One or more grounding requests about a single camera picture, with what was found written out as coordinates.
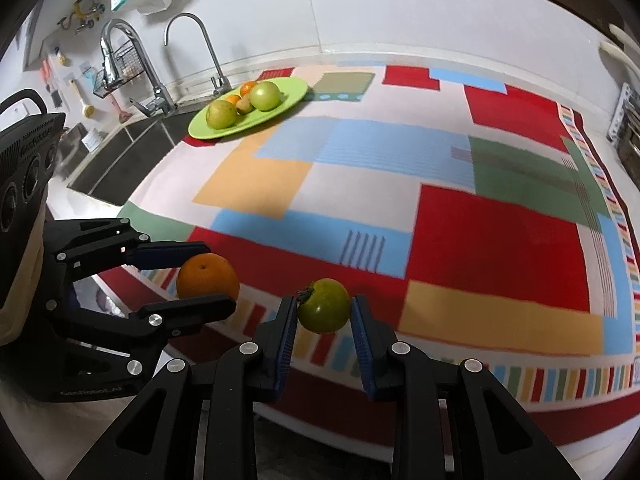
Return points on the chrome pull-down faucet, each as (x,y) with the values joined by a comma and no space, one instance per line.
(161,102)

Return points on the white handled knife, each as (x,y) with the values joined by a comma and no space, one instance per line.
(624,38)
(618,54)

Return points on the medium tangerine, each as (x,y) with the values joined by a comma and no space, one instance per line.
(205,275)

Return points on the tall chrome faucet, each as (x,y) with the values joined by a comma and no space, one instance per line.
(190,52)

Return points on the lime green plate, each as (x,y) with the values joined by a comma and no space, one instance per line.
(292,90)

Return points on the green apple on plate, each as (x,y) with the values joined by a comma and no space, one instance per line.
(265,95)

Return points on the small brownish fruit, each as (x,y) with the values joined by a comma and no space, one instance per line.
(244,106)

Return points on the small orange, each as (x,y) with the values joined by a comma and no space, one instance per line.
(232,98)

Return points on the large orange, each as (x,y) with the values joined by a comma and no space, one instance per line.
(247,87)

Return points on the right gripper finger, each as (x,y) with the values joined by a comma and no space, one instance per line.
(184,317)
(163,255)

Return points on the colourful patchwork mat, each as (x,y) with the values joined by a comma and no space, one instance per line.
(479,219)

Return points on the large green pomelo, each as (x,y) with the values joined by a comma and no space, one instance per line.
(220,114)

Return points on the wire sink caddy basket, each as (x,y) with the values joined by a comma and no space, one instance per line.
(128,66)

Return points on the stainless steel sink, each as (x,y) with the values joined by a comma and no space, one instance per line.
(129,155)

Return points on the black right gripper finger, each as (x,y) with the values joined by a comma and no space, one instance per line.
(452,421)
(198,415)

